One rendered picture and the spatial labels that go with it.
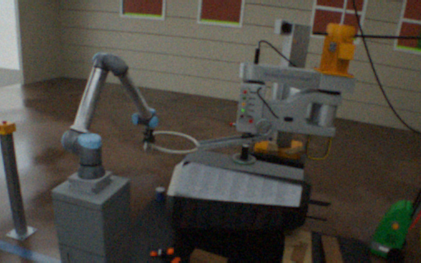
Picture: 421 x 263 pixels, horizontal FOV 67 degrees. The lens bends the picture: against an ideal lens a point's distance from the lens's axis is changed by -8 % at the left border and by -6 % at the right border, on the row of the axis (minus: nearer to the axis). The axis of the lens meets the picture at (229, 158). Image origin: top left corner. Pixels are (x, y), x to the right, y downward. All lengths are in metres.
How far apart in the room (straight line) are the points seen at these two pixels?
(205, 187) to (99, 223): 0.98
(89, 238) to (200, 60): 7.37
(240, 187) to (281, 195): 0.34
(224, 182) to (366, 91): 6.62
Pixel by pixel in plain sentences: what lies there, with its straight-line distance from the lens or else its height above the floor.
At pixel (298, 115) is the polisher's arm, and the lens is 2.94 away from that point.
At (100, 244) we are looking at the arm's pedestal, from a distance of 2.45.
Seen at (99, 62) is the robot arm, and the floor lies 1.65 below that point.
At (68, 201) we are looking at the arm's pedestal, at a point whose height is 0.80.
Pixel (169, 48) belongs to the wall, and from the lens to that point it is 9.57.
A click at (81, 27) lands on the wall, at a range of 10.92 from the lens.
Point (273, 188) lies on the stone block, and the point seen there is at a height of 0.72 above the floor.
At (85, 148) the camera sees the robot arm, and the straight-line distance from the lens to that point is 2.33.
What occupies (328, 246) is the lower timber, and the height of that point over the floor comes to 0.09.
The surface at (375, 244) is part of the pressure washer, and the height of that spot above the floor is 0.13.
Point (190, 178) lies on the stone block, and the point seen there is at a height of 0.70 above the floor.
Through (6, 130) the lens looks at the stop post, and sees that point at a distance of 3.14.
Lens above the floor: 1.98
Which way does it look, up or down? 22 degrees down
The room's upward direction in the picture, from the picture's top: 7 degrees clockwise
